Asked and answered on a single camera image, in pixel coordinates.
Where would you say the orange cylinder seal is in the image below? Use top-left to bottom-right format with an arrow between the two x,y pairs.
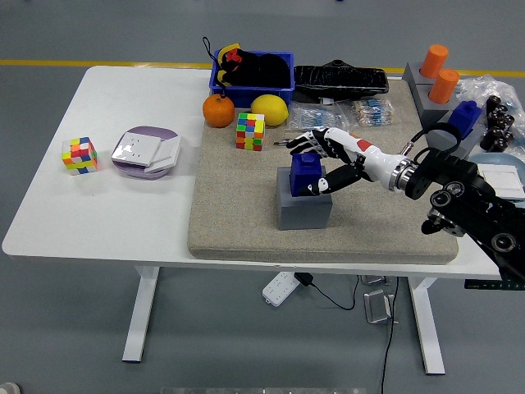
420,44 -> 450,79
428,68 -> 460,103

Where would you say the long black floor cable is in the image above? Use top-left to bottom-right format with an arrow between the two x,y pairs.
379,278 -> 401,394

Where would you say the black lanyard cord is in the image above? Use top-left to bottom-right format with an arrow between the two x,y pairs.
201,36 -> 219,66

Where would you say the dark brown bead cluster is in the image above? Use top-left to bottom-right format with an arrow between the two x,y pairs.
479,95 -> 516,151

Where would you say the clear plastic bag of parts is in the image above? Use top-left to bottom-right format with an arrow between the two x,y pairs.
454,73 -> 525,147

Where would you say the thin black adaptor cable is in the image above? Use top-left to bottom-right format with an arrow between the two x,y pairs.
309,275 -> 361,312

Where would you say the bag of blue resistors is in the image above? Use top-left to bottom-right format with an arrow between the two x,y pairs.
289,102 -> 352,135

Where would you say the black table control panel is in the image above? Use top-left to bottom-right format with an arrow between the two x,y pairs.
463,278 -> 525,291

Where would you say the orange fruit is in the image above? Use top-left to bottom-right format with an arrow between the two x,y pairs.
202,94 -> 235,129

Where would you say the small white switch panel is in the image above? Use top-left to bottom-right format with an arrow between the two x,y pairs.
145,137 -> 181,173

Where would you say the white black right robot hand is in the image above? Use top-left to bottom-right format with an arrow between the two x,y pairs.
288,126 -> 405,197

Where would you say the light blue plate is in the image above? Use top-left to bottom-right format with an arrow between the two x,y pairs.
467,152 -> 525,203

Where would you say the grey-brown mat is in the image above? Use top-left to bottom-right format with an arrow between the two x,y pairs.
187,78 -> 459,266

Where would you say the blue plastic bin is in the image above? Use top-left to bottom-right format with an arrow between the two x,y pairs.
208,50 -> 295,108

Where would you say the bag of brown resistors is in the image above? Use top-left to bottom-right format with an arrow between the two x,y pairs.
350,98 -> 397,126

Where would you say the colourful stickerless puzzle cube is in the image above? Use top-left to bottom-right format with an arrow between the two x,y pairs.
235,112 -> 267,152

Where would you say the white table leg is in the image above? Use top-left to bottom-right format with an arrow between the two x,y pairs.
121,265 -> 161,364
408,277 -> 447,375

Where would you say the grey square seal holder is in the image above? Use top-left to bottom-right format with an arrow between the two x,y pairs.
426,109 -> 487,162
275,166 -> 333,231

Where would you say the small metal bracket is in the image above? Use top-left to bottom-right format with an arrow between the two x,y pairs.
360,274 -> 393,287

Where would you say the white-edged colourful puzzle cube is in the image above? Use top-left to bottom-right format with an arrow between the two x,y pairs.
61,136 -> 99,176

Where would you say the black tray in plastic wrap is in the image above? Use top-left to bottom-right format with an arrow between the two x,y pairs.
293,58 -> 390,103

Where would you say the blue square seal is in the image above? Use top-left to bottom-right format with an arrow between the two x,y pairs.
446,100 -> 482,140
289,152 -> 323,197

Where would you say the yellow lemon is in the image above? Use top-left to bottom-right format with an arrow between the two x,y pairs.
250,94 -> 290,126

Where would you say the grey round-hole seal holder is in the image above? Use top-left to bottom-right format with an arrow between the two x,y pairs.
401,61 -> 436,87
412,80 -> 463,133

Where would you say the large metal bracket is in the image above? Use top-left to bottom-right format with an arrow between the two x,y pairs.
363,289 -> 397,326

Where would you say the white power strip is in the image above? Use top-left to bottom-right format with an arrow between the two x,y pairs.
262,271 -> 299,308

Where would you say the large white switch panel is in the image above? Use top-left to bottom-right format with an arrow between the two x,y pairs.
111,131 -> 162,169

